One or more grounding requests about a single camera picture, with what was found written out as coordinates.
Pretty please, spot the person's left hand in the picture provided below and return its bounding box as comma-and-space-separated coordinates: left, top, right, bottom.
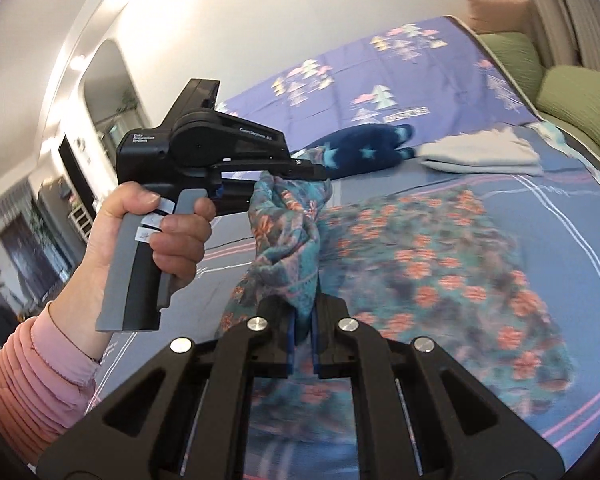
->
47, 182, 216, 361

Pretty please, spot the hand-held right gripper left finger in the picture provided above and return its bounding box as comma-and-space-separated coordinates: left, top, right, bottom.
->
35, 296, 297, 480

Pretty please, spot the teal floral garment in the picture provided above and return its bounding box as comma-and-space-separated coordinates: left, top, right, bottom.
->
220, 175, 577, 480

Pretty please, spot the black television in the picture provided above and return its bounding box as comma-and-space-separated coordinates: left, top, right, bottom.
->
59, 134, 95, 197

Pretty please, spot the dark cabinet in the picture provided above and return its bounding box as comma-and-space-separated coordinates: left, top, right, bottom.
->
0, 217, 63, 307

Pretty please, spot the beige pillow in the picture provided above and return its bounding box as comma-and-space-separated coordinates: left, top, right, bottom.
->
462, 0, 532, 37

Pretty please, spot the white shelf rack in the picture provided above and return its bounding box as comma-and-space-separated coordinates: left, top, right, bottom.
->
66, 204, 95, 242

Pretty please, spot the green pillow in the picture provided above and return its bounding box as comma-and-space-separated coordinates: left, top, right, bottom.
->
479, 31, 547, 107
534, 64, 600, 155

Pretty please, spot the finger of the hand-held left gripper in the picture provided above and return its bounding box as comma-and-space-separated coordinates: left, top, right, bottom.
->
212, 156, 332, 182
214, 179, 262, 218

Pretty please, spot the purple tree-print bed sheet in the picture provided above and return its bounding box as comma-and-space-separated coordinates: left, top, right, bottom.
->
215, 15, 548, 171

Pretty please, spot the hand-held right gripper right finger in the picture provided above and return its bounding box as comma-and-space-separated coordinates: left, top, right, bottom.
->
312, 296, 567, 480

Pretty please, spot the navy star-print garment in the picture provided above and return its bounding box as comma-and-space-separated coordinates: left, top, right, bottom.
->
292, 124, 417, 180

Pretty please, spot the arched wall mirror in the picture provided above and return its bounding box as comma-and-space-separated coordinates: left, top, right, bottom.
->
81, 38, 140, 147

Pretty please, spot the person's left forearm pink sleeve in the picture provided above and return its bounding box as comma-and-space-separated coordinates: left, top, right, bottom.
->
0, 301, 103, 466

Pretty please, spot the white folded cloth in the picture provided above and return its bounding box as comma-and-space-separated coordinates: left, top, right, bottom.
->
416, 127, 544, 177

